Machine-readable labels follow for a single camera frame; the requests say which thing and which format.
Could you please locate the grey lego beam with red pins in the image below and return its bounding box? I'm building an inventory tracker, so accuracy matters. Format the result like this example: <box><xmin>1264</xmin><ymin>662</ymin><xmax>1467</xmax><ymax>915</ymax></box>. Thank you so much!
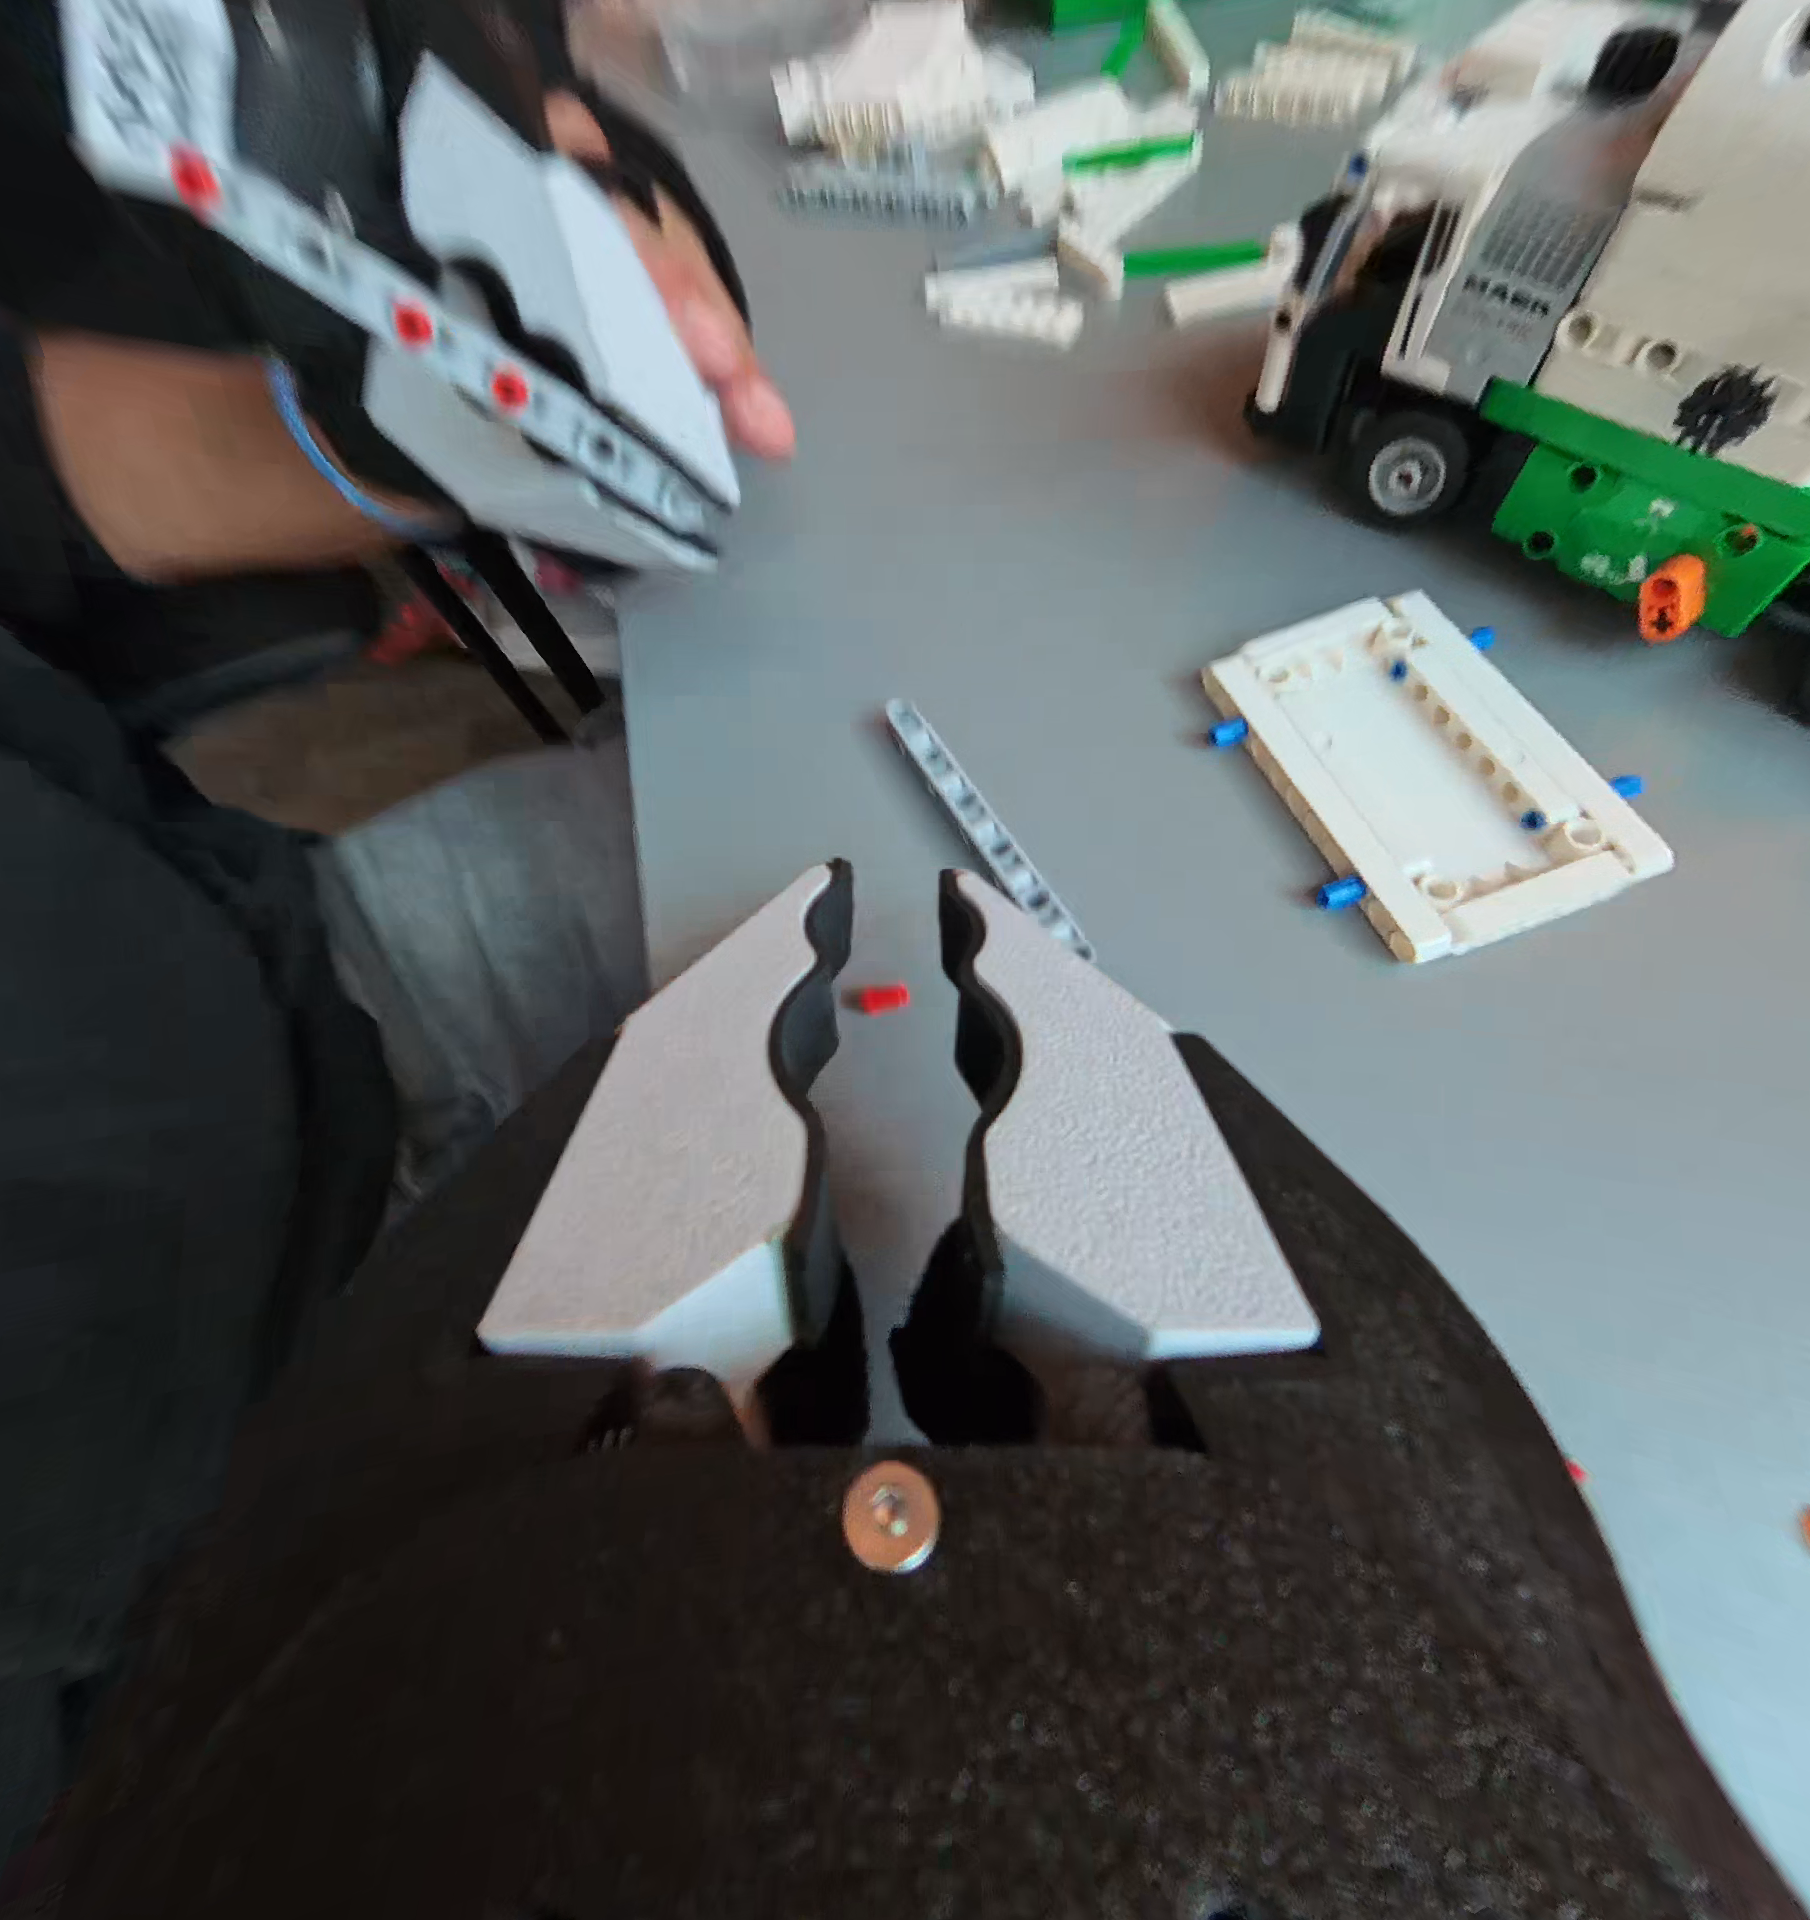
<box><xmin>78</xmin><ymin>141</ymin><xmax>729</xmax><ymax>570</ymax></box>

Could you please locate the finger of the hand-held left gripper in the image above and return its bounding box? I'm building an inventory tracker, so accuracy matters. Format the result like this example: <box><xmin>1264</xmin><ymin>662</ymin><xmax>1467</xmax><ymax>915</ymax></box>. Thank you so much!
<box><xmin>362</xmin><ymin>345</ymin><xmax>719</xmax><ymax>576</ymax></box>
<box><xmin>399</xmin><ymin>56</ymin><xmax>743</xmax><ymax>509</ymax></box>

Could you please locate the person's left forearm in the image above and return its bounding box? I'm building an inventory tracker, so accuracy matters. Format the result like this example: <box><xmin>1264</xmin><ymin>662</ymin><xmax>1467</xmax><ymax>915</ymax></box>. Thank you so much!
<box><xmin>26</xmin><ymin>322</ymin><xmax>464</xmax><ymax>588</ymax></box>

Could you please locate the person's left hand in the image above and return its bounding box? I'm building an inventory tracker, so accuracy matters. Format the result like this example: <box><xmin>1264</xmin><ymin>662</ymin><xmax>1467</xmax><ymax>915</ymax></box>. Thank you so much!
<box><xmin>545</xmin><ymin>89</ymin><xmax>797</xmax><ymax>459</ymax></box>

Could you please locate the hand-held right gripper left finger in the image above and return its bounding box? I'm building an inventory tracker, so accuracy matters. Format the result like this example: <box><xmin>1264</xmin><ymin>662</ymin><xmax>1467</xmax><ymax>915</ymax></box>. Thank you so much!
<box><xmin>478</xmin><ymin>859</ymin><xmax>865</xmax><ymax>1429</ymax></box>

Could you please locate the black metal table leg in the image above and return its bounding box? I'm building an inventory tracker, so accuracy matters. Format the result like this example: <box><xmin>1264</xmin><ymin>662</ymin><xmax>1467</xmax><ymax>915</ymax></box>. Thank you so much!
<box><xmin>391</xmin><ymin>525</ymin><xmax>610</xmax><ymax>746</ymax></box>

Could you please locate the plain grey lego beam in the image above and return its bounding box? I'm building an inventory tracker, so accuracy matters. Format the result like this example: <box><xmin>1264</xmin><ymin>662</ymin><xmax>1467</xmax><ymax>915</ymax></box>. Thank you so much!
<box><xmin>883</xmin><ymin>699</ymin><xmax>1096</xmax><ymax>963</ymax></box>

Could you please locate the white lego panel with blue pins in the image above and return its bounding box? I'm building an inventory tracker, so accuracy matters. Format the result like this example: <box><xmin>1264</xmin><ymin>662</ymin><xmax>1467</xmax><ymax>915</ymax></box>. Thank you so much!
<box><xmin>1200</xmin><ymin>590</ymin><xmax>1674</xmax><ymax>966</ymax></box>

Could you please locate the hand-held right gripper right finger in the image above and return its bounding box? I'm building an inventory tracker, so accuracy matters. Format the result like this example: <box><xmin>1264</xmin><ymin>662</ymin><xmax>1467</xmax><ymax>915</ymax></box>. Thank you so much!
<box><xmin>897</xmin><ymin>867</ymin><xmax>1321</xmax><ymax>1368</ymax></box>

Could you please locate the white green lego truck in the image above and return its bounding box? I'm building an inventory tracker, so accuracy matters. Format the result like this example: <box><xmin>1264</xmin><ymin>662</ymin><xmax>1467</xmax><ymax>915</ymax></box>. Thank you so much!
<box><xmin>1243</xmin><ymin>0</ymin><xmax>1810</xmax><ymax>746</ymax></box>

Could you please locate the pile of white lego pieces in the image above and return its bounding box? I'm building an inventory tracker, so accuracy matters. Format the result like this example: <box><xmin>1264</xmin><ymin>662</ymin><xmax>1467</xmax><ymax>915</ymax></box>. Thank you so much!
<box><xmin>769</xmin><ymin>0</ymin><xmax>1425</xmax><ymax>355</ymax></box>

